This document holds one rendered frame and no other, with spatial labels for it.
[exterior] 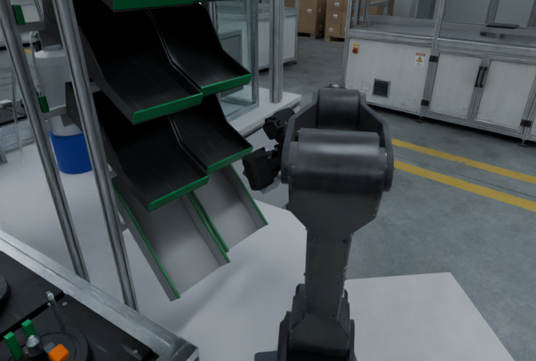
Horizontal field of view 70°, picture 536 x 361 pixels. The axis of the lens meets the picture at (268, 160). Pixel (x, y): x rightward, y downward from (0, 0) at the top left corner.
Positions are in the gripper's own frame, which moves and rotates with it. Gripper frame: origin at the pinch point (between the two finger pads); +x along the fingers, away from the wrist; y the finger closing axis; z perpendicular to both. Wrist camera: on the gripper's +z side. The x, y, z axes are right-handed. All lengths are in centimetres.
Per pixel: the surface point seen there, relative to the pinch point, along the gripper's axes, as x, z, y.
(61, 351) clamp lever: 9.2, -14.8, 40.4
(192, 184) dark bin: 7.3, 0.0, 12.6
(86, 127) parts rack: 12.6, 14.8, 24.8
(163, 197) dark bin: 7.4, 0.0, 18.8
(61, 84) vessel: 87, 35, 1
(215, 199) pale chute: 21.7, -8.3, -0.4
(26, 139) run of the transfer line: 140, 24, 5
